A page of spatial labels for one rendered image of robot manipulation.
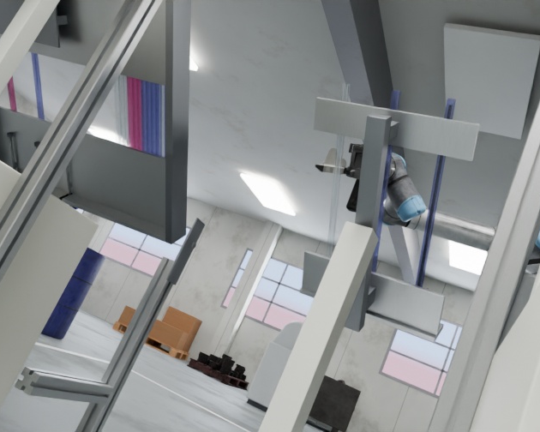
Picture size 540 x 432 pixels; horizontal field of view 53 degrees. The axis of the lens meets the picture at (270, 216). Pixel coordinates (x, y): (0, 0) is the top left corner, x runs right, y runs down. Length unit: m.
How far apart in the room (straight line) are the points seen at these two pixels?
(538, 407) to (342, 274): 0.85
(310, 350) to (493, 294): 0.46
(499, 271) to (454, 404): 0.16
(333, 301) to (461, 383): 0.45
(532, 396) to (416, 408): 9.42
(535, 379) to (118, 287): 11.73
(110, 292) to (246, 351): 3.32
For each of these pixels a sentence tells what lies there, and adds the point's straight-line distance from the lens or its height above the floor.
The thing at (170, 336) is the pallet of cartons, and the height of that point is 0.29.
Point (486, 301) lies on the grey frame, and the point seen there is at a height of 0.67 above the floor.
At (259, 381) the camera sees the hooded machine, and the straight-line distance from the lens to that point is 7.27.
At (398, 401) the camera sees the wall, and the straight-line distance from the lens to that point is 9.69.
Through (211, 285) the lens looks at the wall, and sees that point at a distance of 10.93.
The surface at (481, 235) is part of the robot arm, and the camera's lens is 1.68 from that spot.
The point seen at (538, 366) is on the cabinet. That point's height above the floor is 0.55.
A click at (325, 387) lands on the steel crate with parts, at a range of 8.63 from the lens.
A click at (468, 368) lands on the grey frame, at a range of 0.68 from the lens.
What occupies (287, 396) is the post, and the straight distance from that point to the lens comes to 1.07.
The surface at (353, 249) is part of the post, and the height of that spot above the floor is 0.78.
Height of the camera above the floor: 0.50
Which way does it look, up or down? 14 degrees up
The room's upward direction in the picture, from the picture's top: 25 degrees clockwise
